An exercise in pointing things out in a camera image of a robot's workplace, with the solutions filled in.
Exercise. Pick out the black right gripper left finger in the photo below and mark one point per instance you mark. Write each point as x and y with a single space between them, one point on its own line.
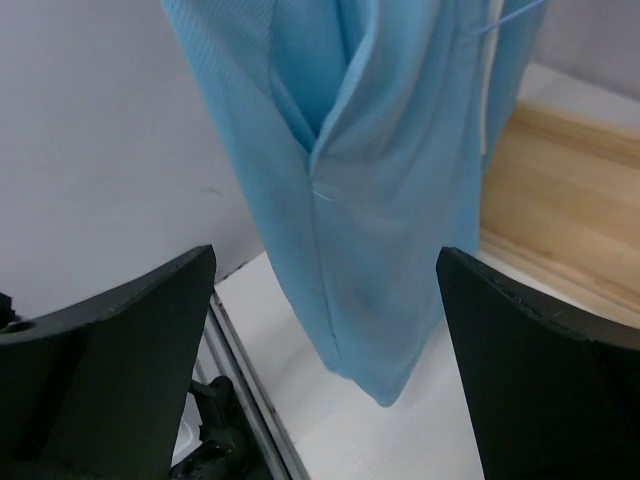
100 386

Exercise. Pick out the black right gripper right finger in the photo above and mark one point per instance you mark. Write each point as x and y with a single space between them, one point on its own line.
552 390

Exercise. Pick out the light blue shorts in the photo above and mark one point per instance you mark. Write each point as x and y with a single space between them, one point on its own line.
359 133

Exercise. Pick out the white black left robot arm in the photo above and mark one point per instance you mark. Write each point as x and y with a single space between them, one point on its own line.
229 449

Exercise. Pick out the wooden clothes rack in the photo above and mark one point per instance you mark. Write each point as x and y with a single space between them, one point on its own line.
560 203

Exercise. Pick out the aluminium mounting rail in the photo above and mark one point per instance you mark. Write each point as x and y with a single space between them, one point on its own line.
221 353

